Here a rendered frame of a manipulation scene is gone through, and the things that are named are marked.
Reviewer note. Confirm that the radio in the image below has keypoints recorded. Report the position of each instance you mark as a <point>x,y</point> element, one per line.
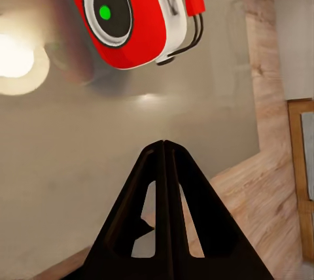
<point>131,33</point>

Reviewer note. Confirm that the coffee table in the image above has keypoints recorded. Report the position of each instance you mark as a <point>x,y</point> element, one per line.
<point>72,126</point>

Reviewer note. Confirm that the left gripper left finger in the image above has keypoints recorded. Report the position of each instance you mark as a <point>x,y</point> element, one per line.
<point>110,256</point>

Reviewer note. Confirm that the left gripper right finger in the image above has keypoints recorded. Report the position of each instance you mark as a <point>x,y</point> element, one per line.
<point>228,253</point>

